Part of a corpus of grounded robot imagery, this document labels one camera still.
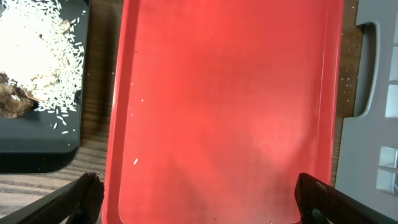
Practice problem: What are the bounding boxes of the red serving tray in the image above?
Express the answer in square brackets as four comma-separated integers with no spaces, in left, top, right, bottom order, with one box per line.
[102,0,344,224]

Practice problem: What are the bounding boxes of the rice and food scraps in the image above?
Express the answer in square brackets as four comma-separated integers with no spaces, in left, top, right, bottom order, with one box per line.
[1,0,88,136]

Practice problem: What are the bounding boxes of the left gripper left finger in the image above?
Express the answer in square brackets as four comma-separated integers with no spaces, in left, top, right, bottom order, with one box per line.
[1,173,104,224]

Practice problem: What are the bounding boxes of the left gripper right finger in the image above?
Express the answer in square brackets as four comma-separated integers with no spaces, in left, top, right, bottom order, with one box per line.
[294,173,397,224]

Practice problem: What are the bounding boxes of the grey dishwasher rack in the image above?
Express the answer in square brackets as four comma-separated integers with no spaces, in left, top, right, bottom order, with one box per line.
[335,0,397,220]

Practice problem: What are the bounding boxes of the black plastic tray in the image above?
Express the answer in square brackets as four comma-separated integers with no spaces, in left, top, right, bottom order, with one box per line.
[1,0,90,174]

